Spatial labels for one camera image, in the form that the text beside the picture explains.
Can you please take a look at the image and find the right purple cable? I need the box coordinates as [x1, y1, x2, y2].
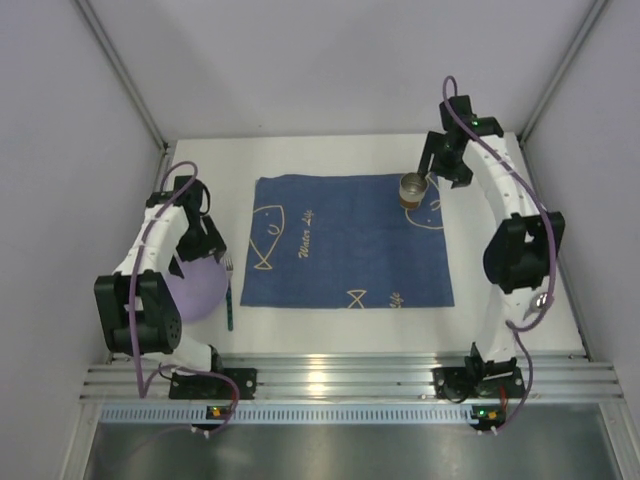
[443, 75, 559, 436]

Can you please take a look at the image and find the aluminium frame post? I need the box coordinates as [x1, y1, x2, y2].
[71, 0, 168, 152]
[517, 0, 611, 147]

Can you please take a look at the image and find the purple cable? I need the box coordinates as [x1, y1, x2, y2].
[128, 162, 241, 441]
[443, 75, 559, 436]

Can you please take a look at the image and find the blue fish-print cloth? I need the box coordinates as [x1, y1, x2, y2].
[241, 174, 455, 309]

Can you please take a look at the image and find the teal-handled spoon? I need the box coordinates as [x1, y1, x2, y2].
[522, 292, 548, 322]

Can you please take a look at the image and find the right aluminium frame post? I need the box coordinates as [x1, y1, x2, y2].
[517, 0, 611, 147]

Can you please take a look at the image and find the teal-handled fork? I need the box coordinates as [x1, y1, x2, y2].
[224, 253, 234, 332]

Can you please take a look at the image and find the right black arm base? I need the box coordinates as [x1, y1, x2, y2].
[433, 343, 525, 403]

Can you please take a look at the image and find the purple bowl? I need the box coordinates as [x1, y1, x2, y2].
[165, 256, 228, 324]

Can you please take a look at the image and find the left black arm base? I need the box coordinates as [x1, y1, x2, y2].
[168, 367, 258, 400]

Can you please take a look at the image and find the aluminium mounting rail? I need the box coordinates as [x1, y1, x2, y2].
[79, 349, 624, 401]

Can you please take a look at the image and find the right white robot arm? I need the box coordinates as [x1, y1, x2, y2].
[411, 94, 565, 363]

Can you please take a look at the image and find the perforated cable duct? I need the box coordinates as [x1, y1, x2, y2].
[100, 403, 504, 425]

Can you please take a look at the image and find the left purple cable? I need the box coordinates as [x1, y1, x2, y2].
[128, 162, 241, 441]

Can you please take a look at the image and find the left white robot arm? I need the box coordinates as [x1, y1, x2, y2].
[94, 175, 228, 372]

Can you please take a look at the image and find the metal cup with cork base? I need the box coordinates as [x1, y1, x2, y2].
[399, 172, 429, 210]

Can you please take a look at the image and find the left aluminium frame post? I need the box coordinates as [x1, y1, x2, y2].
[71, 0, 168, 152]

